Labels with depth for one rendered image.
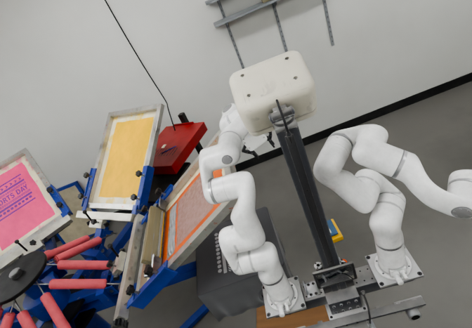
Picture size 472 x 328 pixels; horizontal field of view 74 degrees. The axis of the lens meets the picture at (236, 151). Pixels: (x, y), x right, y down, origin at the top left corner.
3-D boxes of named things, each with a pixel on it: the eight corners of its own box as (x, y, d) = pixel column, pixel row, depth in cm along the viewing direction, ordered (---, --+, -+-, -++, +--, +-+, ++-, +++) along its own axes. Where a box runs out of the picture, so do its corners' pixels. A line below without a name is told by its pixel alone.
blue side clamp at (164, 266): (178, 264, 144) (164, 258, 141) (178, 273, 140) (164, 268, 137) (144, 300, 154) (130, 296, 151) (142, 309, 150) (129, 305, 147)
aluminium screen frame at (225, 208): (227, 130, 173) (221, 126, 171) (243, 199, 124) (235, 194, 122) (152, 220, 200) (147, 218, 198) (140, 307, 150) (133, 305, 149)
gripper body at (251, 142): (236, 138, 138) (251, 154, 144) (254, 123, 136) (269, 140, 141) (234, 130, 144) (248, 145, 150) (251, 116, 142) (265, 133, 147)
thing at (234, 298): (294, 289, 185) (277, 252, 166) (298, 303, 177) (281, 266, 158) (222, 315, 189) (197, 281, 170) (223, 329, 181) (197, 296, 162)
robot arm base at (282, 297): (303, 314, 117) (292, 291, 109) (271, 322, 119) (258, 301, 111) (293, 277, 130) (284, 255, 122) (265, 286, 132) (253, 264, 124)
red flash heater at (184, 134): (171, 135, 316) (165, 125, 310) (208, 130, 294) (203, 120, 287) (136, 176, 274) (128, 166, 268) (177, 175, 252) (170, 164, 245)
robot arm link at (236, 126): (227, 156, 118) (231, 131, 136) (256, 138, 113) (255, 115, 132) (213, 140, 115) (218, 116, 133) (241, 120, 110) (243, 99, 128)
